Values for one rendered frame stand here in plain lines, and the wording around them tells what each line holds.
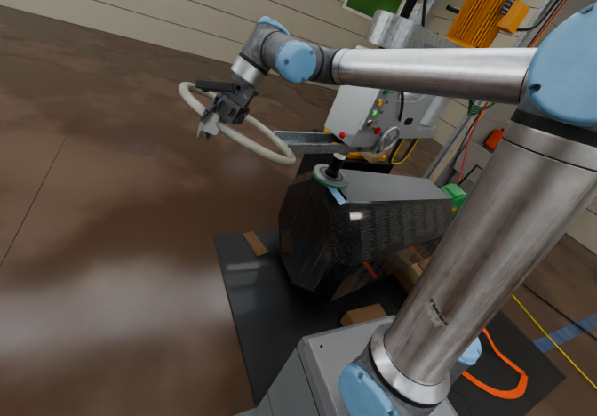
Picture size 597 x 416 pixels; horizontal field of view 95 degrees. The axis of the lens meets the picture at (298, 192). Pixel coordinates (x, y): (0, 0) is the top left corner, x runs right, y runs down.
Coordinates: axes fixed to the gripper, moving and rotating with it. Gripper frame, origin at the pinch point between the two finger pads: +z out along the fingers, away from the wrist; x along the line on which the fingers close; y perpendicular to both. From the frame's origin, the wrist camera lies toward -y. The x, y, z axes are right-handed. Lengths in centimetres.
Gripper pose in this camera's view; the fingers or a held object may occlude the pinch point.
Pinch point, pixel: (202, 133)
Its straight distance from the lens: 90.2
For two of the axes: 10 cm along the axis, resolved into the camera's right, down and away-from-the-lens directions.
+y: 7.8, 6.2, -0.6
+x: 2.0, -1.6, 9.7
